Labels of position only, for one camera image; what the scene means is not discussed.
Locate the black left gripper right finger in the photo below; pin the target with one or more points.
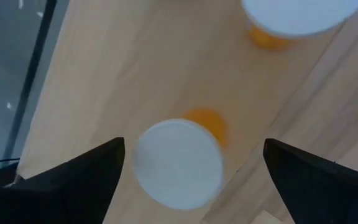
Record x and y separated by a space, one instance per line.
322 193

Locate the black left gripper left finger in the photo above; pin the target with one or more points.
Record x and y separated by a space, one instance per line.
57 193

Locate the orange pill bottle white cap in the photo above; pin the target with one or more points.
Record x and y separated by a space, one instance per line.
179 165
291 15

